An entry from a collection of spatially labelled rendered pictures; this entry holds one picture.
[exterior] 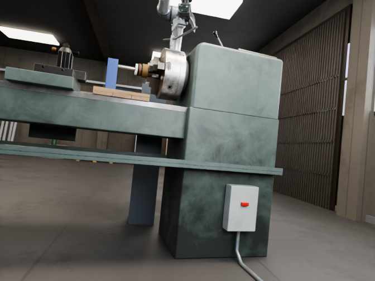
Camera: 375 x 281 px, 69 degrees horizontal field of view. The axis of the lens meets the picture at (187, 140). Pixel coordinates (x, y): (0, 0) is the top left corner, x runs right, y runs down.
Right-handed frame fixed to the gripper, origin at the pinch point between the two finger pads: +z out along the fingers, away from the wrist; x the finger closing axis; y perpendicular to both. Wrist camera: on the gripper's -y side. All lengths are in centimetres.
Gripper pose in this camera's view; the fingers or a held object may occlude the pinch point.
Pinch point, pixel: (183, 32)
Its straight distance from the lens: 177.2
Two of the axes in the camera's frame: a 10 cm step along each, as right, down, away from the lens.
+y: -1.2, -0.3, -9.9
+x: 9.9, 1.1, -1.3
